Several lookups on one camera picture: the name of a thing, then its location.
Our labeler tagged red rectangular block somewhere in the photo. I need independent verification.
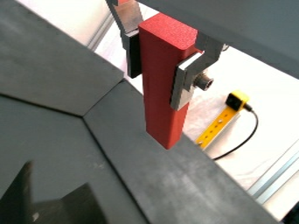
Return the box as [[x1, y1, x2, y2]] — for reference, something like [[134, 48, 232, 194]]
[[139, 13, 198, 149]]

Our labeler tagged aluminium frame rail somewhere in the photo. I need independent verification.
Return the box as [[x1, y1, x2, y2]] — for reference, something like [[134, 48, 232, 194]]
[[247, 139, 299, 204]]

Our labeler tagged yellow sensor on bracket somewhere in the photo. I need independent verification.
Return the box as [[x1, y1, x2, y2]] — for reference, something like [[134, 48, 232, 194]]
[[195, 90, 248, 150]]

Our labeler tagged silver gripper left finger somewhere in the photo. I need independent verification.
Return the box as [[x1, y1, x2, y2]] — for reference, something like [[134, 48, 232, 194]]
[[105, 0, 144, 78]]

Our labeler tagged black sensor cable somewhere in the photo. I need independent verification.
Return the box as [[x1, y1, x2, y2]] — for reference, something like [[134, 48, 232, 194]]
[[211, 105, 260, 161]]

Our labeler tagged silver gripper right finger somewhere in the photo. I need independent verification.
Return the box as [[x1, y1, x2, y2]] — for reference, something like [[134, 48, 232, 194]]
[[171, 32, 224, 111]]

